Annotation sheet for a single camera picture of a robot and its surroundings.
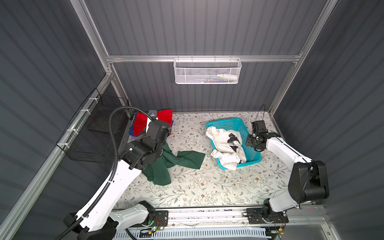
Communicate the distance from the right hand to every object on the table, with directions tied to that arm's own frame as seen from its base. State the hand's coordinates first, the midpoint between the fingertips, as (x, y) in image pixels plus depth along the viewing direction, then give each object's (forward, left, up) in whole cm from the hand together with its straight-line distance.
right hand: (254, 142), depth 91 cm
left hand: (-10, +55, +26) cm, 61 cm away
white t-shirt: (0, +15, -7) cm, 16 cm away
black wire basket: (-9, +89, +19) cm, 92 cm away
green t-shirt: (-18, +58, -2) cm, 60 cm away
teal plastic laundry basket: (-6, +1, -4) cm, 8 cm away
